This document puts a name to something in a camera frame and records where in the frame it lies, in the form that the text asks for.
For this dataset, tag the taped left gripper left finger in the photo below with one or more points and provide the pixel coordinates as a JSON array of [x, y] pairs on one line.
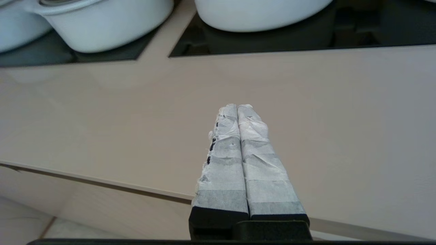
[[223, 177]]

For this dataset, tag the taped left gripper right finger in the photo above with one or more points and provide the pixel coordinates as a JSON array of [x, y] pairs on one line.
[[269, 183]]

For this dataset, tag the white round pot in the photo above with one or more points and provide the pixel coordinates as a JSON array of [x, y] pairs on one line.
[[259, 17], [17, 30], [112, 30]]

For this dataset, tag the black glass induction cooktop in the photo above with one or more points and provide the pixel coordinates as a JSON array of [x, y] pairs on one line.
[[306, 41], [51, 56]]

